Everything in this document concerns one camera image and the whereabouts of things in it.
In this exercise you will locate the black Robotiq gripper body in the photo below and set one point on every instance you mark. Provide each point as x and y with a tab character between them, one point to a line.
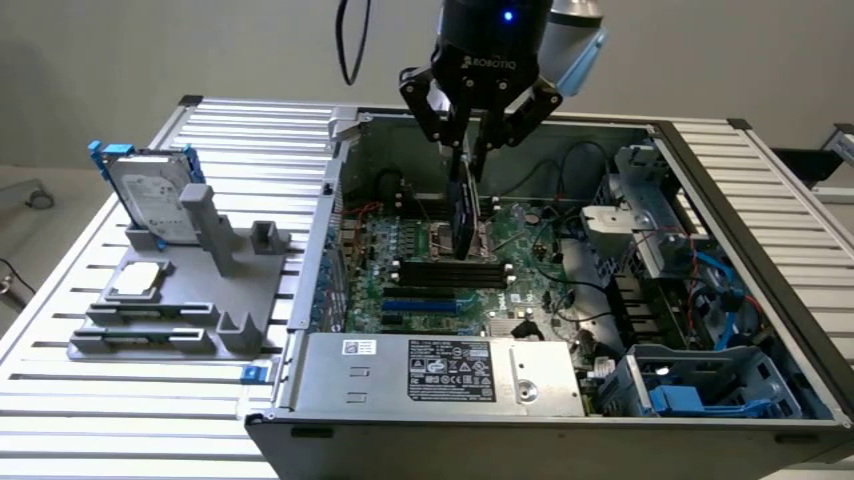
490	45

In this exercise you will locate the black RAM module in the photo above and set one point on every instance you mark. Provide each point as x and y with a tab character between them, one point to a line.
467	220

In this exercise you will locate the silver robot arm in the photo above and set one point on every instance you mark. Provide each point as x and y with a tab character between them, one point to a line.
574	40

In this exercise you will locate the CPU socket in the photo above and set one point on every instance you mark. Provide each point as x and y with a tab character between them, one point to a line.
436	240

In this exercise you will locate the silver metal drive cage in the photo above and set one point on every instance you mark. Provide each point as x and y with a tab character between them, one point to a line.
640	225

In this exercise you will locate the green motherboard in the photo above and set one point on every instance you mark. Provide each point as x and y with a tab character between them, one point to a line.
527	280

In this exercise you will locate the black RAM slots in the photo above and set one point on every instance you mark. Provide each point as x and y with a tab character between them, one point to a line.
454	274

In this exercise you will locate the black expansion slot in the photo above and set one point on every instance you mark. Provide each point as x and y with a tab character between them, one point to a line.
416	292

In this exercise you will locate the blue expansion slot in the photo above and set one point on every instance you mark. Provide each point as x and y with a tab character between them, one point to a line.
419	306

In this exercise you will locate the hard disk in blue carrier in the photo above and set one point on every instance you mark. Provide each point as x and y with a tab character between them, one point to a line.
143	195

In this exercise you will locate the grey parts rack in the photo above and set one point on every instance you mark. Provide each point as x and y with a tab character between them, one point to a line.
193	305

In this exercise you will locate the silver CPU chip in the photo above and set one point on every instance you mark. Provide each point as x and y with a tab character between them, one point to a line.
139	279

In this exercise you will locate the silver power supply unit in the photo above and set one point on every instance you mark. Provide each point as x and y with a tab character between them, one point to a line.
374	380

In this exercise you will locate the grey disk bay blue latch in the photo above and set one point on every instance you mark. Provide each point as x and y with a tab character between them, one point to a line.
707	380

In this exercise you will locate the small blue clip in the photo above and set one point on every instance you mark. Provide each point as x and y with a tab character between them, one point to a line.
254	375

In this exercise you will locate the grey caster wheel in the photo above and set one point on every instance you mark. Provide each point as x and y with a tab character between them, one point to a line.
36	197

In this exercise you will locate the open black PC case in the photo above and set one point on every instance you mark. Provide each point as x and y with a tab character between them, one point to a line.
734	440

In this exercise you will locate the aluminium frame with black block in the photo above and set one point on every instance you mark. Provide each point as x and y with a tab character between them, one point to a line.
817	160

